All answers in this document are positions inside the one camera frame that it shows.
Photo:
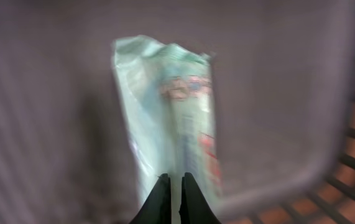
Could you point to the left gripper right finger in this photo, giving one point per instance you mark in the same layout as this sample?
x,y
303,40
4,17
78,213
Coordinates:
x,y
194,208

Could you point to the grey plastic mesh basket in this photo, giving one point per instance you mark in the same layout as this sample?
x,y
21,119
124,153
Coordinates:
x,y
282,75

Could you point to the white teal snack packet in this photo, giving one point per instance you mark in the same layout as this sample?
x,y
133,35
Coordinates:
x,y
167,95

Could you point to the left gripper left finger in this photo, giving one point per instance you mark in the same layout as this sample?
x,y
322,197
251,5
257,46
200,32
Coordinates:
x,y
157,207

